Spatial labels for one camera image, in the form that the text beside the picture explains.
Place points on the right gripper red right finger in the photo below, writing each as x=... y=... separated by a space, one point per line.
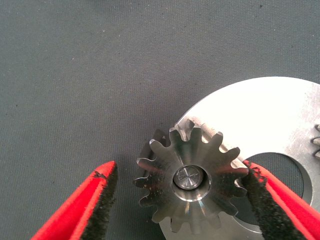
x=280 y=210

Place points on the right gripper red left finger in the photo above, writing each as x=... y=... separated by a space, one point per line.
x=82 y=207

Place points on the dark grey table cloth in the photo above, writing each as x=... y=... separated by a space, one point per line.
x=75 y=75

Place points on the round metal plate with pins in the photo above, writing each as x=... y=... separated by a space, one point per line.
x=262 y=112

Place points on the large steel bevel gear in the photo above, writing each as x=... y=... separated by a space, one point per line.
x=200 y=155

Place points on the small steel bevel gear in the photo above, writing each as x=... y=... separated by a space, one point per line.
x=317 y=142

